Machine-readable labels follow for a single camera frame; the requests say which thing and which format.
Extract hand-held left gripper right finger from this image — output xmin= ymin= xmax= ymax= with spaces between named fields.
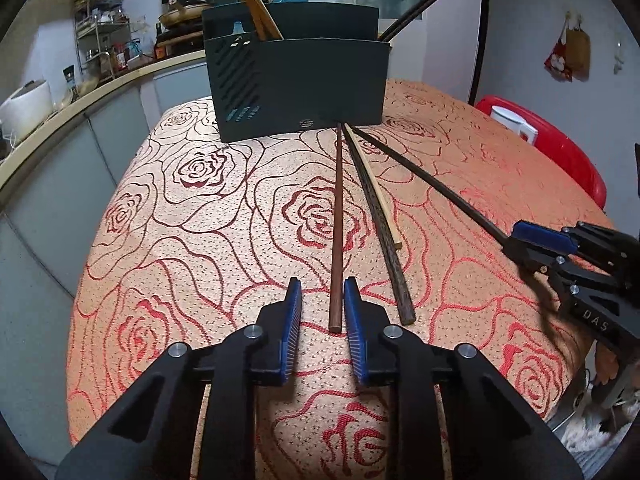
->
xmin=342 ymin=276 xmax=585 ymax=480

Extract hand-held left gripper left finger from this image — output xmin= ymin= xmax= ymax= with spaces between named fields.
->
xmin=56 ymin=276 xmax=304 ymax=480

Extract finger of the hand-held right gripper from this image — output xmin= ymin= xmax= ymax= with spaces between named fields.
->
xmin=512 ymin=220 xmax=640 ymax=266
xmin=502 ymin=239 xmax=626 ymax=311

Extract reddish brown chopstick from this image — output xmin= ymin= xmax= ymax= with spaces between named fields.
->
xmin=328 ymin=122 xmax=346 ymax=332

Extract dark brown chopstick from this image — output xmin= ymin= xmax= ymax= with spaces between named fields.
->
xmin=383 ymin=0 xmax=455 ymax=43
xmin=342 ymin=123 xmax=417 ymax=325
xmin=378 ymin=0 xmax=450 ymax=40

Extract black chopstick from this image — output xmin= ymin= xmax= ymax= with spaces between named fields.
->
xmin=355 ymin=127 xmax=514 ymax=249

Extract dark grey utensil holder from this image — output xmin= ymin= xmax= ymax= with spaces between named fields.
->
xmin=201 ymin=2 xmax=392 ymax=144

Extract red plastic chair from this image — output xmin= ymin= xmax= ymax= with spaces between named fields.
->
xmin=474 ymin=94 xmax=609 ymax=209

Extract white fluffy cloth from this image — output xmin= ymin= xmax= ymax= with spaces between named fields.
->
xmin=559 ymin=407 xmax=637 ymax=457

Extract rose pattern tablecloth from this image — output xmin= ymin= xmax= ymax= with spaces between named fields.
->
xmin=65 ymin=77 xmax=619 ymax=480

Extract red hanging bag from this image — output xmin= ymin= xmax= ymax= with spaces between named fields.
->
xmin=543 ymin=12 xmax=591 ymax=82

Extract grey base cabinet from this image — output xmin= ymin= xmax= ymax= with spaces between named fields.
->
xmin=0 ymin=57 xmax=221 ymax=461

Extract beige countertop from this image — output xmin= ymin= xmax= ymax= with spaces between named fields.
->
xmin=0 ymin=47 xmax=212 ymax=177

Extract black induction cooker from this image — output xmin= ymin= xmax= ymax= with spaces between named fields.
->
xmin=154 ymin=30 xmax=206 ymax=57

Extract black tube bottle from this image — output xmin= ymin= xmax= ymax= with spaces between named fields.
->
xmin=62 ymin=64 xmax=79 ymax=102

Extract brass coloured wok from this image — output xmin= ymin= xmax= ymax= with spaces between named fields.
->
xmin=158 ymin=0 xmax=212 ymax=26

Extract white rice cooker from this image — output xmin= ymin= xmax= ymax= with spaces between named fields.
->
xmin=0 ymin=79 xmax=54 ymax=139

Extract metal spice rack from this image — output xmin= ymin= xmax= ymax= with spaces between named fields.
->
xmin=74 ymin=0 xmax=139 ymax=84

